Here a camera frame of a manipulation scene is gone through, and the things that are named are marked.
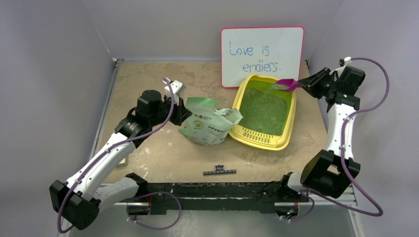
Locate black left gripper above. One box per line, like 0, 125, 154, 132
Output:
149, 94, 192, 127

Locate green cat litter bag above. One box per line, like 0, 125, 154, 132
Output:
178, 97, 243, 146

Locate purple plastic litter scoop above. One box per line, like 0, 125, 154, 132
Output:
270, 79, 302, 92

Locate yellow sifting litter tray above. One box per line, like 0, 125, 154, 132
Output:
229, 74, 296, 151

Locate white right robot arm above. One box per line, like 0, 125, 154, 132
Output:
277, 66, 365, 201

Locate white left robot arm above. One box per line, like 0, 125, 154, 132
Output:
49, 86, 192, 234

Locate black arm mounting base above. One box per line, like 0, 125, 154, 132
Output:
123, 174, 309, 216

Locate green cat litter granules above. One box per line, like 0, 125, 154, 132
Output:
239, 93, 292, 136

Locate pink framed whiteboard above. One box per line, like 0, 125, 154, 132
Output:
220, 26, 305, 88

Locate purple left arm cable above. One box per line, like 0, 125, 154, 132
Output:
57, 78, 176, 234

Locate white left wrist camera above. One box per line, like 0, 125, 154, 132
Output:
163, 78, 186, 105

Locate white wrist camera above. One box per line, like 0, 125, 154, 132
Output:
330, 57, 351, 77
163, 78, 186, 105

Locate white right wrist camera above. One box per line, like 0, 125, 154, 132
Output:
330, 57, 351, 77

